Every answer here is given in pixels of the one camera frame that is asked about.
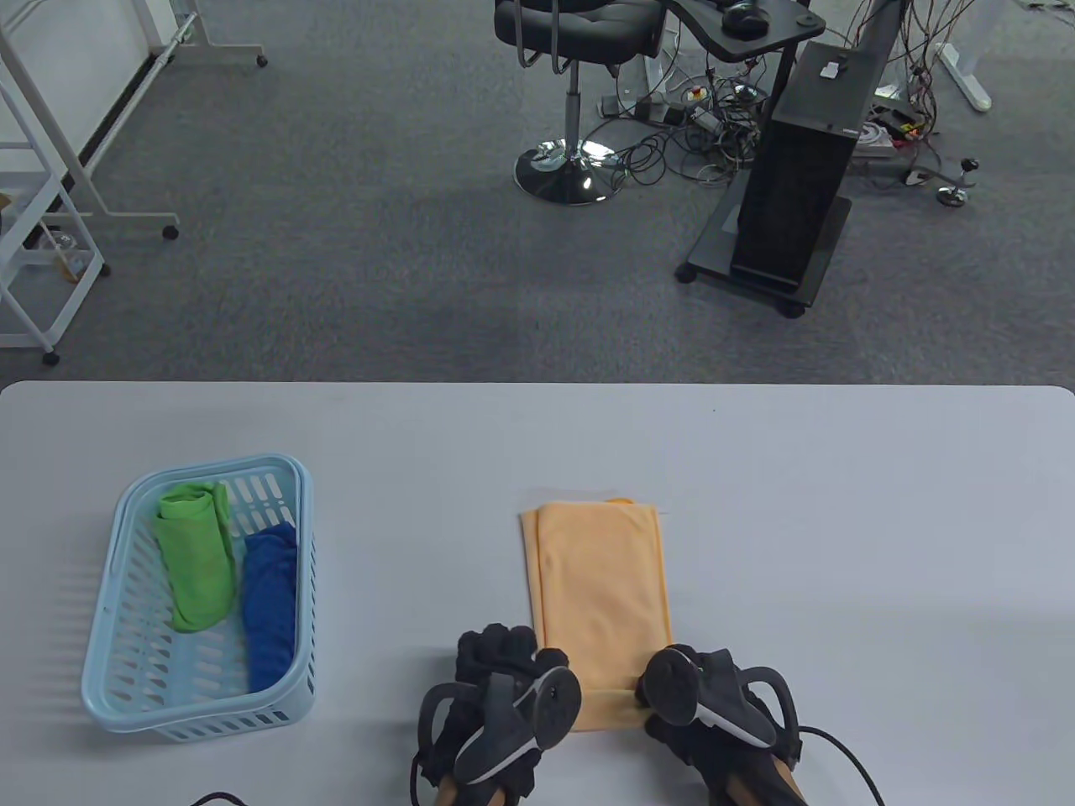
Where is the black rolling base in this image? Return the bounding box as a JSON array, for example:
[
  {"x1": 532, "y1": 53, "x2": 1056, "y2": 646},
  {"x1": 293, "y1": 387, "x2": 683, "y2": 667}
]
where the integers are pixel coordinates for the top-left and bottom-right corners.
[{"x1": 676, "y1": 181, "x2": 854, "y2": 318}]

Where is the white rolling whiteboard stand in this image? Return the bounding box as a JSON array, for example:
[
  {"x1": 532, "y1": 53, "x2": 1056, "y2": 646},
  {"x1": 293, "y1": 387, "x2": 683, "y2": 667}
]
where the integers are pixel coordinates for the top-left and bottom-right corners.
[{"x1": 0, "y1": 0, "x2": 271, "y2": 243}]

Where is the blue rectangular towel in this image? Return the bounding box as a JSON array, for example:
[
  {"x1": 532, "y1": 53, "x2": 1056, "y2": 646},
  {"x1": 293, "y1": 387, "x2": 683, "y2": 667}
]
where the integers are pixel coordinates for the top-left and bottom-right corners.
[{"x1": 241, "y1": 521, "x2": 300, "y2": 694}]

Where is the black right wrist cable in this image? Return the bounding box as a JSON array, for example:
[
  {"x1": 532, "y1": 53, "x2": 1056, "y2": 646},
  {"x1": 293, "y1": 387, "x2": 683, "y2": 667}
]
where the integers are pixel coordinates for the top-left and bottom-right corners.
[{"x1": 796, "y1": 725, "x2": 888, "y2": 806}]

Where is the black slanted post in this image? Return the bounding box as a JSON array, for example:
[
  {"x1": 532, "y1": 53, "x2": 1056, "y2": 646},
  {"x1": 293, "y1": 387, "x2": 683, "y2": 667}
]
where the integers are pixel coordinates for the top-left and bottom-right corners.
[{"x1": 842, "y1": 0, "x2": 910, "y2": 61}]

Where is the person's left forearm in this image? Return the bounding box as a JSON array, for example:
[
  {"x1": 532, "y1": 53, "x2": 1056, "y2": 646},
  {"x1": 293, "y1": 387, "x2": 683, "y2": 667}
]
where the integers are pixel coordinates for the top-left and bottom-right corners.
[{"x1": 437, "y1": 772, "x2": 506, "y2": 806}]

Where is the chrome stand foot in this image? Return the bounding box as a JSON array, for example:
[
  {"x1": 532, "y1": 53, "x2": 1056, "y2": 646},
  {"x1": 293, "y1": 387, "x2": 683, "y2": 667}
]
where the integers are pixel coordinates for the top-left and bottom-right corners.
[{"x1": 903, "y1": 156, "x2": 981, "y2": 207}]

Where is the black swivel chair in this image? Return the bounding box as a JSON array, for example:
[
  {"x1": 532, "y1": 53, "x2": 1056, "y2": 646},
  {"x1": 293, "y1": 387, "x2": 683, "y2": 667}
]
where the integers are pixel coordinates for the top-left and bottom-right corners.
[{"x1": 493, "y1": 0, "x2": 666, "y2": 207}]

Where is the green rectangular towel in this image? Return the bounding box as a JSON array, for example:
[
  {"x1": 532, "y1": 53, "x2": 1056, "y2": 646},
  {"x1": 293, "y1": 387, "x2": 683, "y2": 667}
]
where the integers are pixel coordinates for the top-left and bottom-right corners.
[{"x1": 154, "y1": 480, "x2": 239, "y2": 634}]

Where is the black left hand controller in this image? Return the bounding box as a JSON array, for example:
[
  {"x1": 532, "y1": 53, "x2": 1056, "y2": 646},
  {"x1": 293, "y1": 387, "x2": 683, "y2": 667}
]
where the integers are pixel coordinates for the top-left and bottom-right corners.
[{"x1": 417, "y1": 665, "x2": 584, "y2": 787}]

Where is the person's right hand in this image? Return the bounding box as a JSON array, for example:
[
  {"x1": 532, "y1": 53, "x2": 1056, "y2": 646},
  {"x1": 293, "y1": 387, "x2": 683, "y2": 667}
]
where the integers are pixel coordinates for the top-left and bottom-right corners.
[{"x1": 634, "y1": 644, "x2": 800, "y2": 800}]

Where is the person's right forearm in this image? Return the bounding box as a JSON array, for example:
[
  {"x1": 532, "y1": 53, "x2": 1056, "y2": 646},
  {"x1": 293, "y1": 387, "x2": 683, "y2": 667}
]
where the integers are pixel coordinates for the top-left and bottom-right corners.
[{"x1": 725, "y1": 756, "x2": 805, "y2": 806}]

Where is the white desk leg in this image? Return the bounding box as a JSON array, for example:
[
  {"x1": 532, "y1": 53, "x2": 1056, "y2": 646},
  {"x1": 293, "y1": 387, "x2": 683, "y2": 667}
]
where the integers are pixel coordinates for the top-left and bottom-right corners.
[{"x1": 934, "y1": 42, "x2": 994, "y2": 113}]

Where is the light blue plastic basket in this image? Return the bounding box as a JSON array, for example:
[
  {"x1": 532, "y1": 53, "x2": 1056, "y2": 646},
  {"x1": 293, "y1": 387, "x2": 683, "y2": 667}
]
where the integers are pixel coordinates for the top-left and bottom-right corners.
[{"x1": 81, "y1": 453, "x2": 317, "y2": 744}]

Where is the black right hand controller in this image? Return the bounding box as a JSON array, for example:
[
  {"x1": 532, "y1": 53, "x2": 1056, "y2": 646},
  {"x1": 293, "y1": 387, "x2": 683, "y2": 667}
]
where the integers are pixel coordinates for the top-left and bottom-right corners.
[{"x1": 642, "y1": 646, "x2": 804, "y2": 770}]

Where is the black hand controller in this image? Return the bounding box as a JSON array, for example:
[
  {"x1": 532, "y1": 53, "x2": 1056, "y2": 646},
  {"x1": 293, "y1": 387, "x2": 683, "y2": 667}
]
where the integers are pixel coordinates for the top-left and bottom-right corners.
[
  {"x1": 642, "y1": 646, "x2": 804, "y2": 770},
  {"x1": 417, "y1": 665, "x2": 584, "y2": 787}
]

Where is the round white floor device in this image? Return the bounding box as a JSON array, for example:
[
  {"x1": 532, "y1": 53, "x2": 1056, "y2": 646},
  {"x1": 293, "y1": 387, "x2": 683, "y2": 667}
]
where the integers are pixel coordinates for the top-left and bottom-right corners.
[{"x1": 852, "y1": 120, "x2": 896, "y2": 160}]

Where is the small black side desk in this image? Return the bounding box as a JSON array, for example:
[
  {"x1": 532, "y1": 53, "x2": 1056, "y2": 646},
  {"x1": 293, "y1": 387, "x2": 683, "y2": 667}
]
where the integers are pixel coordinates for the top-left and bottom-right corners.
[{"x1": 663, "y1": 0, "x2": 828, "y2": 106}]

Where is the black object on side desk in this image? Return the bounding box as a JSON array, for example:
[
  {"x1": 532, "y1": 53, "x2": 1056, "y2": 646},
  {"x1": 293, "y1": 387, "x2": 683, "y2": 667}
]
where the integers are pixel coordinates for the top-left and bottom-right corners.
[{"x1": 721, "y1": 0, "x2": 771, "y2": 37}]

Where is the person's left hand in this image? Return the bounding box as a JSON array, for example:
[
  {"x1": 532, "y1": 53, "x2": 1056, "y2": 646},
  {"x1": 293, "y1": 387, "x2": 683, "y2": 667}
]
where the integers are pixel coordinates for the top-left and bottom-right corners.
[{"x1": 418, "y1": 623, "x2": 582, "y2": 798}]

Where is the black computer tower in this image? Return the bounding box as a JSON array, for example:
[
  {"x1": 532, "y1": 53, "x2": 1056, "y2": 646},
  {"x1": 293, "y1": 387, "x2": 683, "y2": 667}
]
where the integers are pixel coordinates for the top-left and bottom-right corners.
[{"x1": 729, "y1": 40, "x2": 893, "y2": 295}]

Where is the tangle of floor cables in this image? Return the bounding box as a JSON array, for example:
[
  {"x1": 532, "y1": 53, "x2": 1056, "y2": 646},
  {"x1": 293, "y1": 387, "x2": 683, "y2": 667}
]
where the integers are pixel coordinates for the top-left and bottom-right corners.
[{"x1": 588, "y1": 0, "x2": 979, "y2": 191}]

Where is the orange rectangular towel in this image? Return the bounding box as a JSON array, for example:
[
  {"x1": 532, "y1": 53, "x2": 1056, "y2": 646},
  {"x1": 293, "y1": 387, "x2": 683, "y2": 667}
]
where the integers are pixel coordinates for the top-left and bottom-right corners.
[{"x1": 517, "y1": 500, "x2": 680, "y2": 734}]

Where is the white metal rack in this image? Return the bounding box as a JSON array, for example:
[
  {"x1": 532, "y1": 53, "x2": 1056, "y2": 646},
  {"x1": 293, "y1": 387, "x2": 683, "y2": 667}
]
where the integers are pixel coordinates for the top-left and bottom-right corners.
[{"x1": 0, "y1": 76, "x2": 112, "y2": 366}]

